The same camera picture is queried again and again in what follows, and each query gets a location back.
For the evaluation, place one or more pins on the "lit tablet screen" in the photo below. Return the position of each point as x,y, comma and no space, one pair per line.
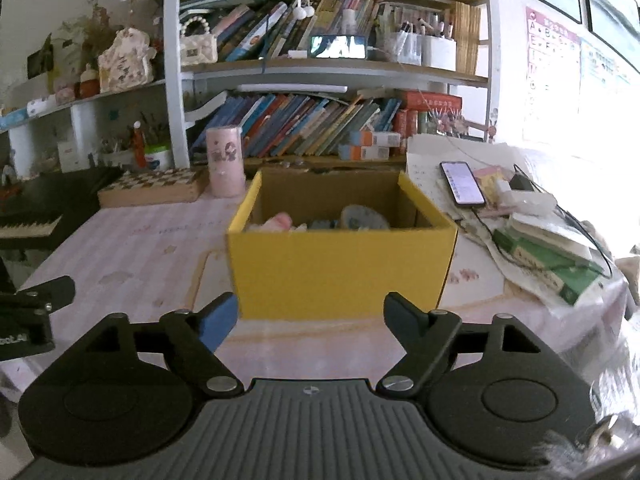
339,46

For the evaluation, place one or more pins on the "floral fabric pouch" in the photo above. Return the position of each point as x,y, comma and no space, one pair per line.
125,65

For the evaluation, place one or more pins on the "pink checked cloth desktop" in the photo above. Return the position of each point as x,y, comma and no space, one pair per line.
125,260

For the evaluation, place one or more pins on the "white pearl handbag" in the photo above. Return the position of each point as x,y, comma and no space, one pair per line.
198,45

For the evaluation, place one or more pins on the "black smartphone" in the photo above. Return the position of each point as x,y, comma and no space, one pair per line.
462,184

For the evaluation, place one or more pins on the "white storage box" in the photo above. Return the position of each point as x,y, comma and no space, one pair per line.
73,157

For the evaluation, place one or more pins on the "yellow cardboard box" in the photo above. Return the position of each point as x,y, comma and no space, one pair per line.
340,275

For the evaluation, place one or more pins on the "green book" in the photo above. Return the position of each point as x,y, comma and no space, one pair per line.
550,270

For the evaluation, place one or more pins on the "white book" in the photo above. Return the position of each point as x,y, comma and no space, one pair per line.
550,235

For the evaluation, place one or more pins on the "pink notepad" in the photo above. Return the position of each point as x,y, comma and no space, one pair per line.
489,177

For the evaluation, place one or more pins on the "white paper pile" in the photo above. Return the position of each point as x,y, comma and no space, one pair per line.
425,170

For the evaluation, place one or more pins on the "white holder with pens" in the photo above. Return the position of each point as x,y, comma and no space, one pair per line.
117,155

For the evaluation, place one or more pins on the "wooden chessboard box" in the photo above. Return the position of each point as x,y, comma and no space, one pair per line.
150,190

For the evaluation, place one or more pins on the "dark ink bottle white cap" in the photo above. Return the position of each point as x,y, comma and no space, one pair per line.
365,217

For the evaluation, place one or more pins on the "white cup with pens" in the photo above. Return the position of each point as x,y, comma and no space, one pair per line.
435,52

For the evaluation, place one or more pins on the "white jar green lid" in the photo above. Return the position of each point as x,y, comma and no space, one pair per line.
158,158

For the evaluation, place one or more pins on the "small white orange box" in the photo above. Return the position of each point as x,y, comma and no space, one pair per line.
361,138
386,139
375,153
350,152

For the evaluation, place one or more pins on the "red flat box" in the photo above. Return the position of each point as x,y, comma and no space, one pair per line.
430,105

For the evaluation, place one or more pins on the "pink cylinder pen holder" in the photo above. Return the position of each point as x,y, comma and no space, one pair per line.
225,165

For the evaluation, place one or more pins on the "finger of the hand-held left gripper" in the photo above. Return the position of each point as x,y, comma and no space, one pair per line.
50,292

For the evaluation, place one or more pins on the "white shelf unit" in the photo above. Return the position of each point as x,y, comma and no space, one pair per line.
175,60

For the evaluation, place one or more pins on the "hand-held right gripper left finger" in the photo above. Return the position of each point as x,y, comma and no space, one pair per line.
217,320

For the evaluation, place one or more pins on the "row of colourful books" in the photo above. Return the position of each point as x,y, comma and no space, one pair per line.
280,25
300,125

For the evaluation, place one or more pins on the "clear plastic case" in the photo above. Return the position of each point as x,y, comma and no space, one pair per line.
530,202

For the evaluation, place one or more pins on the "black electronic keyboard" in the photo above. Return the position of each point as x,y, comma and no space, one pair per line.
50,195

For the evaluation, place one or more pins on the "pink plush toy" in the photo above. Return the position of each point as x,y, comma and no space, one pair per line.
280,221

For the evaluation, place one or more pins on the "alphabet wall poster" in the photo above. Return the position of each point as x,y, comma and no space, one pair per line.
550,75

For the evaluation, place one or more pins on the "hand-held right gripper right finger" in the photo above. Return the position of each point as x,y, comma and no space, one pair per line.
404,317

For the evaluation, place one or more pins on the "black power adapter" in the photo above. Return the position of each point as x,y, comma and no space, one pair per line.
522,182

